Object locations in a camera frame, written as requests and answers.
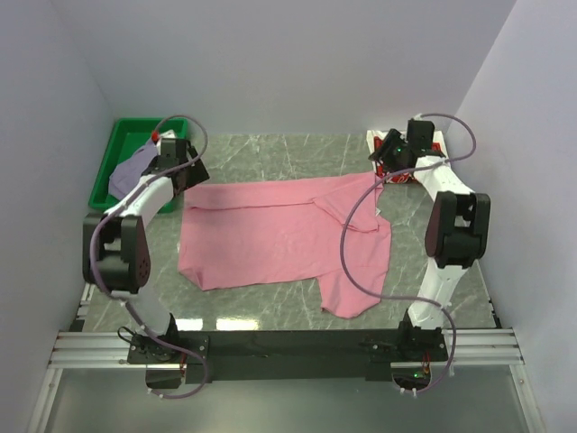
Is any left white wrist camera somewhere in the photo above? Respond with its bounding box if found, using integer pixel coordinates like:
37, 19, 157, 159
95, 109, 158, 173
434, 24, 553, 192
151, 130, 178, 143

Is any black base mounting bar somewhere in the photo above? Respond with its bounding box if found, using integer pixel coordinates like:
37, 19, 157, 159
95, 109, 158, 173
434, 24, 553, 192
127, 327, 449, 384

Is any green plastic bin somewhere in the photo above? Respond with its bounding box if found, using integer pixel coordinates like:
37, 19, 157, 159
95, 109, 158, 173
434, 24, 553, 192
88, 117, 161, 211

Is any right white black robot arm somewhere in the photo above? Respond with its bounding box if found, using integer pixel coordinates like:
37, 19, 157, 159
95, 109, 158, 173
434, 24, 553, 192
366, 115, 490, 362

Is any pink t-shirt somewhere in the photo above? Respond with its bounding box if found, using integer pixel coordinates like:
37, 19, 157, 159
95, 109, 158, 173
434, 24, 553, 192
178, 172, 392, 319

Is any lavender t-shirt in bin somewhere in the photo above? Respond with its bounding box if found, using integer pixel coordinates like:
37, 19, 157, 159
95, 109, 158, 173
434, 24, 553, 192
108, 139, 158, 200

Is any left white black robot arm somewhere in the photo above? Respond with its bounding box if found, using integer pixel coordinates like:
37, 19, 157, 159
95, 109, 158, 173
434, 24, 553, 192
83, 134, 209, 363

